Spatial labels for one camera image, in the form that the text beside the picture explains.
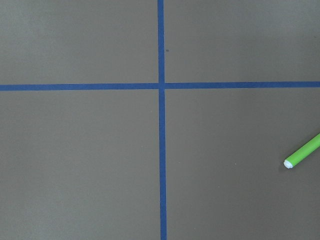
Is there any green highlighter pen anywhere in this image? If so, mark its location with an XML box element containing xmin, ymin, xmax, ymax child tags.
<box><xmin>283</xmin><ymin>134</ymin><xmax>320</xmax><ymax>169</ymax></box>

